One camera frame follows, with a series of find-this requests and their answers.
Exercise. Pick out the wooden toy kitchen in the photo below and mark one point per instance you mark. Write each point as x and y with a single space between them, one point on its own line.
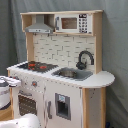
72 50

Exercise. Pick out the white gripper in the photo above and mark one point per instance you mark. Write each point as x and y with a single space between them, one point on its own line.
11 82

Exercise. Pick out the grey backdrop curtain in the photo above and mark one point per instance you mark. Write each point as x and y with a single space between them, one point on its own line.
114 43

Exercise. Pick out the right oven knob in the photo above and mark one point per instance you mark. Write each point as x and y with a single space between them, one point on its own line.
34 83

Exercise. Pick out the white cabinet door ice dispenser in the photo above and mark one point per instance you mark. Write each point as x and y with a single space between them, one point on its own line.
63 105

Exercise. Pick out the white toy microwave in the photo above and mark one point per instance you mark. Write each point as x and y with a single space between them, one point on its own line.
73 23

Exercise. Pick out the grey toy sink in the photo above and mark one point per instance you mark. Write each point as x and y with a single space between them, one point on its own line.
73 74

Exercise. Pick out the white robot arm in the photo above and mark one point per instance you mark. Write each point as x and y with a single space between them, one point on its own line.
26 121

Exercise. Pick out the black stovetop red burners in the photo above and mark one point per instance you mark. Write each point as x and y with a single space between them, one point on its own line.
37 66

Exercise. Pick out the white oven door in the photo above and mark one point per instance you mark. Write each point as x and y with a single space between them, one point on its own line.
27 101

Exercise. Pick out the grey range hood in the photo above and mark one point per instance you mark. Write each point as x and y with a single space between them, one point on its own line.
39 26

